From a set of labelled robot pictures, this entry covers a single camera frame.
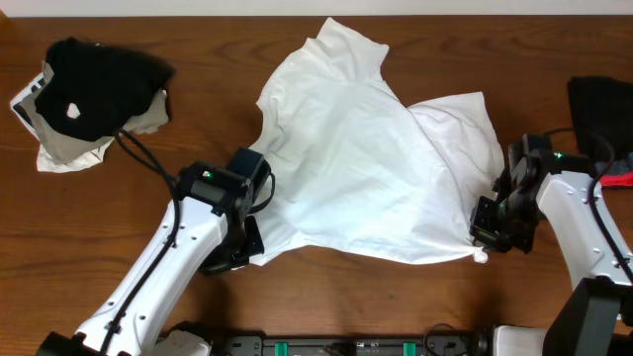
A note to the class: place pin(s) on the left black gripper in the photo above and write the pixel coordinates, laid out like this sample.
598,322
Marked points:
251,239

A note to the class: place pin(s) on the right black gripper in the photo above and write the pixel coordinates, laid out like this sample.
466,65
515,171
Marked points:
481,228

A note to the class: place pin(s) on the white Mr Robot t-shirt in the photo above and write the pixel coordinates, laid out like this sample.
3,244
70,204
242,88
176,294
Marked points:
358,171

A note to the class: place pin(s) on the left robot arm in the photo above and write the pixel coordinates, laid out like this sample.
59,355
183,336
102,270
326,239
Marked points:
209,227

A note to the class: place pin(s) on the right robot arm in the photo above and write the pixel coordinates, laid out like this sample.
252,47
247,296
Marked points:
600,267

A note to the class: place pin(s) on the black folded garment on pile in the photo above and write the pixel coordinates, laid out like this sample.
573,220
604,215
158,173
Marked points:
96,89

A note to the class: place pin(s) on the black garment with red cuff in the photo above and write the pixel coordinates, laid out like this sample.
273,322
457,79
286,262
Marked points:
603,105

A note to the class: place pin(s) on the beige folded garment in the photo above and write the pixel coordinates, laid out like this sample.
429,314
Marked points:
64,148

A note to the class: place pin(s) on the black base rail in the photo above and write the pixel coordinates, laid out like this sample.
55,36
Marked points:
441,339

